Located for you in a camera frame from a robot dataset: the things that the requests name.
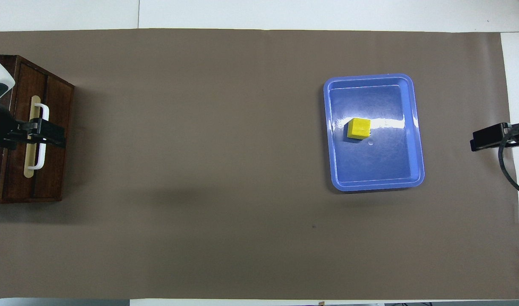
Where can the brown table mat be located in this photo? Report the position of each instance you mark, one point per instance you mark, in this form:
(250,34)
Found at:
(199,170)

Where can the blue plastic tray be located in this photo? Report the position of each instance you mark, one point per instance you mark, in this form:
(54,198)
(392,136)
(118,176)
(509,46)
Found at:
(382,161)

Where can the wooden drawer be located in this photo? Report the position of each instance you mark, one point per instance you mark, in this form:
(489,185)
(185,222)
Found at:
(29,80)

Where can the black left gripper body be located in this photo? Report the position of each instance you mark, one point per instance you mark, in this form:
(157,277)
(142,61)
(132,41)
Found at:
(4,127)

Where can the yellow cube block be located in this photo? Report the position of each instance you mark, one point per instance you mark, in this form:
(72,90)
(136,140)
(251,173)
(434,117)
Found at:
(359,127)

